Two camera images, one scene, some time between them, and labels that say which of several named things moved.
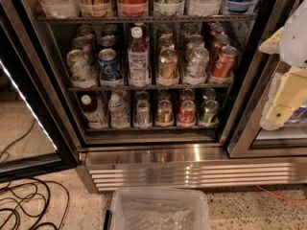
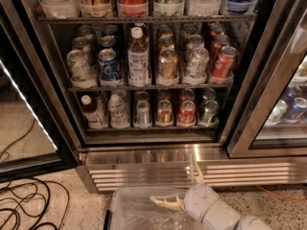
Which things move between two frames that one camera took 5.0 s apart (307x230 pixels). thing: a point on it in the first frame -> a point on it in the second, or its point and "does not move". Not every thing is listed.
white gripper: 295,37 -> 199,199
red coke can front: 187,113 does not move
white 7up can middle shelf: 197,62 does not move
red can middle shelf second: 220,40 does not move
